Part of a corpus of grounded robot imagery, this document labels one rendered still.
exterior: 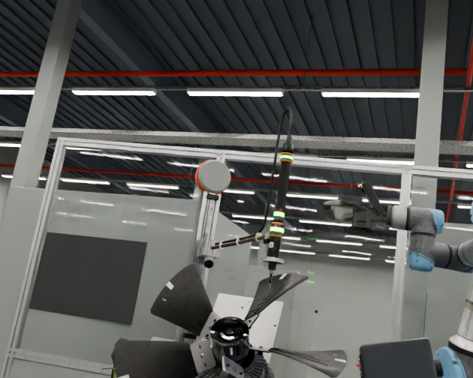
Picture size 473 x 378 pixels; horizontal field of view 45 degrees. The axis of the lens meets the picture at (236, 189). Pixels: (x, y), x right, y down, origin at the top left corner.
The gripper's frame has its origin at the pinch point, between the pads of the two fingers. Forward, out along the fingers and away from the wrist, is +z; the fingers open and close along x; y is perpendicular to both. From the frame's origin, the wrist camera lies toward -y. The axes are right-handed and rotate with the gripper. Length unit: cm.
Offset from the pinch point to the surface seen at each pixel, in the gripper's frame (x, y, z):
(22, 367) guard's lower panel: 70, 74, 135
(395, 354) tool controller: -83, 44, -19
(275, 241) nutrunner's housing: -2.0, 14.5, 15.1
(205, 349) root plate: -4, 51, 32
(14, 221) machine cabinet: 195, -11, 242
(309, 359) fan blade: -6.6, 48.6, -0.2
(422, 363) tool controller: -83, 45, -23
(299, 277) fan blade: 13.3, 23.2, 7.5
